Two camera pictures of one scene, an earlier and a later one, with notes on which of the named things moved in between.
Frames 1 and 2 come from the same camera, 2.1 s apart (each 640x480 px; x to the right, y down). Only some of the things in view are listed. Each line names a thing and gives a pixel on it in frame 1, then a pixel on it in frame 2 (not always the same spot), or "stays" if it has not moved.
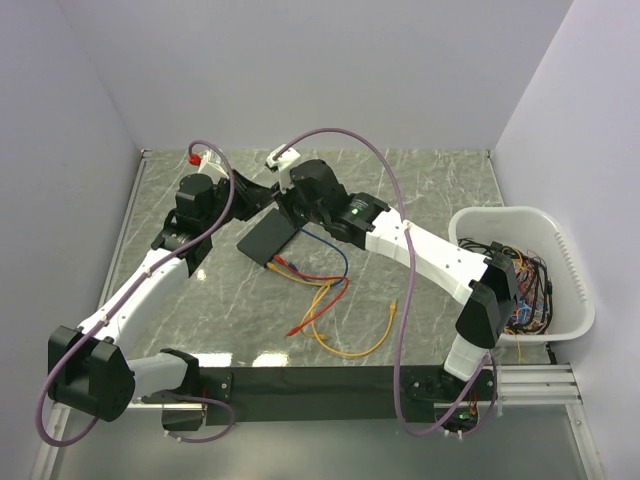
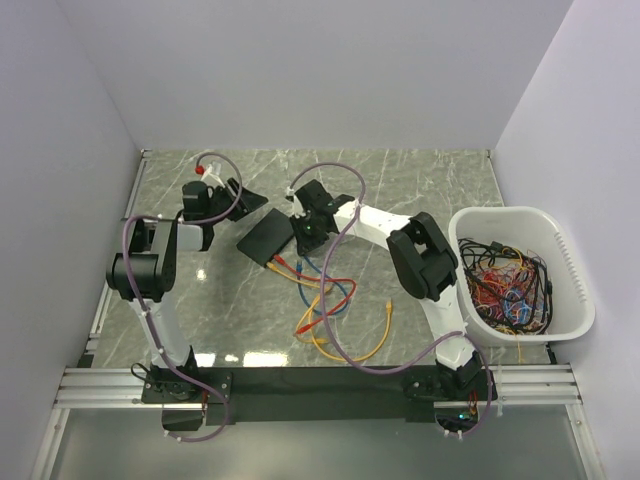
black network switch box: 267,237 stays
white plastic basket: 547,238 stays
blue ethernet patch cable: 330,243 -> 299,268
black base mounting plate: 319,396 stays
